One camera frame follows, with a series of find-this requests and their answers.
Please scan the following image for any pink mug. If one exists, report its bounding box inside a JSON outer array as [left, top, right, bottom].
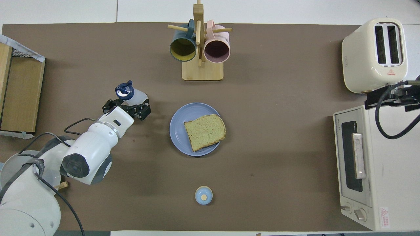
[[203, 20, 231, 64]]

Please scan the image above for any dark teal mug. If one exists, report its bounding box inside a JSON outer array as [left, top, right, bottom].
[[169, 19, 197, 62]]

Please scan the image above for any cream toaster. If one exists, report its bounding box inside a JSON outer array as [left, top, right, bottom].
[[341, 17, 408, 95]]

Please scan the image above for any translucent squeeze bottle blue cap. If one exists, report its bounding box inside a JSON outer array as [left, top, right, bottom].
[[115, 80, 149, 107]]

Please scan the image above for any white grid patterned liner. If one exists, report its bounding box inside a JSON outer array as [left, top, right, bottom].
[[0, 34, 45, 140]]

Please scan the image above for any blue round plate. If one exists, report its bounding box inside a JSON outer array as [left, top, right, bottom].
[[169, 103, 221, 157]]

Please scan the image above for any white toaster oven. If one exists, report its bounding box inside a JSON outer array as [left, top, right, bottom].
[[333, 104, 420, 231]]

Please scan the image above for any brown table mat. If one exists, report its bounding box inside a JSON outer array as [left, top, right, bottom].
[[0, 22, 405, 231]]

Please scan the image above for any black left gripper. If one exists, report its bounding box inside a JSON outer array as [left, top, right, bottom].
[[102, 99, 151, 121]]

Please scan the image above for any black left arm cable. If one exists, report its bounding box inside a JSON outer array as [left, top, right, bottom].
[[0, 118, 95, 236]]

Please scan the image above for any toasted bread slice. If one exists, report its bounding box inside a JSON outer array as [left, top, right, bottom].
[[184, 114, 226, 152]]

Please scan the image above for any grey round plate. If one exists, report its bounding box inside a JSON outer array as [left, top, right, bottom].
[[0, 150, 61, 197]]

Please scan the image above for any wooden mug tree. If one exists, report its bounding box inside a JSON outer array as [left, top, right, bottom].
[[168, 0, 233, 81]]

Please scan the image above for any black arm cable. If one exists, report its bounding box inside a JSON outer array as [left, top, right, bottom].
[[0, 118, 95, 236], [375, 80, 420, 140]]

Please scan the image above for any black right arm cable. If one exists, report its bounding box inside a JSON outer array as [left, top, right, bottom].
[[375, 80, 420, 140]]

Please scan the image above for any black wire basket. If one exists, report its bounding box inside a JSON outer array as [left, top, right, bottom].
[[11, 46, 36, 59]]

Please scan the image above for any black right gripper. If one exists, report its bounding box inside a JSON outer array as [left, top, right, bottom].
[[365, 86, 420, 112]]

